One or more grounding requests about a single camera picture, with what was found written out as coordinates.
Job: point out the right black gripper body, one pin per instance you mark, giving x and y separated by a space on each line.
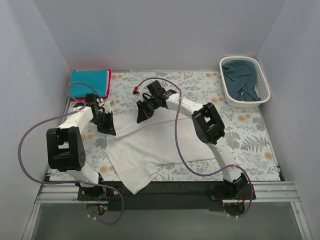
149 105

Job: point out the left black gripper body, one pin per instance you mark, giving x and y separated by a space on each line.
102 120

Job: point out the white t shirt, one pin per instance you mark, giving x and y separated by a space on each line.
139 148

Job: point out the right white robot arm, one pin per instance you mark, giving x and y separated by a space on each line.
209 129

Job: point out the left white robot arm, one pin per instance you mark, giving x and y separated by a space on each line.
65 148

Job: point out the folded teal t shirt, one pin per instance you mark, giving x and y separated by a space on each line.
87 82

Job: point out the folded red t shirt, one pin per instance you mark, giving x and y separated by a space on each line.
109 82

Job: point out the dark teal t shirt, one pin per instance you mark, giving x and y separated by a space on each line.
240 78

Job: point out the floral patterned table mat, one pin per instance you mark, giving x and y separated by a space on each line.
246 133

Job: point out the white plastic laundry basket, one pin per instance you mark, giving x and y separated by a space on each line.
261 87

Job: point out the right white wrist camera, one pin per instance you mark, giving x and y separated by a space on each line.
141 95

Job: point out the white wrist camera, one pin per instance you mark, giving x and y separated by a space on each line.
141 95
105 106

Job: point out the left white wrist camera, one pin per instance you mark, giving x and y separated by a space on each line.
105 106

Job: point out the aluminium rail frame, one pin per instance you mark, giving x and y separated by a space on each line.
275 214

